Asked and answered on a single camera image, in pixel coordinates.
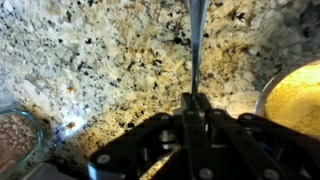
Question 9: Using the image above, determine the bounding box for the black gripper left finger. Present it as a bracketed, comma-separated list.
[181, 93, 194, 114]

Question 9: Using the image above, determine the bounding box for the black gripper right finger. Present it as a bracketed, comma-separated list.
[197, 93, 212, 112]

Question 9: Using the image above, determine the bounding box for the steel bowl with yellow grains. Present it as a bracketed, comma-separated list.
[254, 56, 320, 139]

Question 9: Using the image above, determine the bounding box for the glass measuring jar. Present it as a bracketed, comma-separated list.
[0, 109, 43, 180]

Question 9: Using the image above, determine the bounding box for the silver metal spoon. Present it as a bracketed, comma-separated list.
[188, 0, 208, 96]

